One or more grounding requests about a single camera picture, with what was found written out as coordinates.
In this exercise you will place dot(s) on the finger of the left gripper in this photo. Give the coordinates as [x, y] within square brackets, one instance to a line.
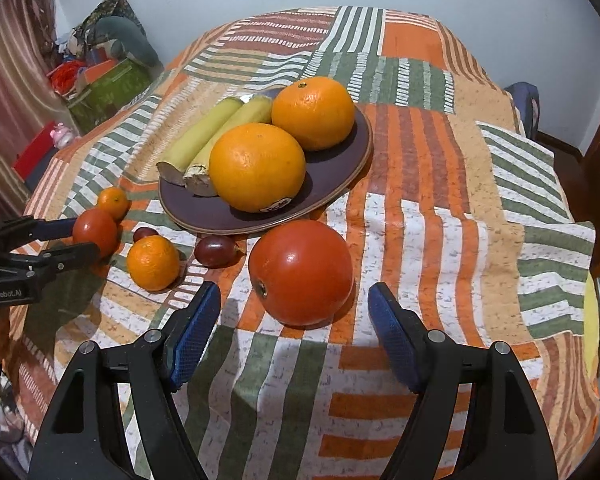
[45, 266]
[21, 231]

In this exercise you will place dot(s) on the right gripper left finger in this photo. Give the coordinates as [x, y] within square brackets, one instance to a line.
[82, 435]

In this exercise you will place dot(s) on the red tomato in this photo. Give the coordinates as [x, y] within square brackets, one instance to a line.
[302, 272]
[96, 226]

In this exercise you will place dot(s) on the small mandarin orange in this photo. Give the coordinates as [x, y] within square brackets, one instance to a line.
[114, 201]

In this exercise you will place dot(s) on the large orange with sticker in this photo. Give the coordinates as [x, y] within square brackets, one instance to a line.
[263, 173]

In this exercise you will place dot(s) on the large navel orange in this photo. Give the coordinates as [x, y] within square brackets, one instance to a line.
[317, 111]

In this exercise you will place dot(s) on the red box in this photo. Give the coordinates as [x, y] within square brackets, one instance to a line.
[34, 159]

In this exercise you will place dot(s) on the pink rabbit bottle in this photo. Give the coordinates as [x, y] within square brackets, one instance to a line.
[62, 135]

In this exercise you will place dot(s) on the green storage box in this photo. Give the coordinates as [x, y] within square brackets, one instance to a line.
[106, 95]

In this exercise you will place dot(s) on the patchwork striped bedspread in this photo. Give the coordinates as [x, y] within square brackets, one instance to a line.
[457, 212]

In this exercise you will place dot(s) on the striped curtain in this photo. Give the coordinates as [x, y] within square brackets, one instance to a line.
[27, 101]

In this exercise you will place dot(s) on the purple ceramic plate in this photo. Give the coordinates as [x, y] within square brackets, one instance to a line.
[328, 173]

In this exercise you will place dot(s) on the dark blue bag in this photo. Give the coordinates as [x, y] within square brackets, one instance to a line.
[526, 98]

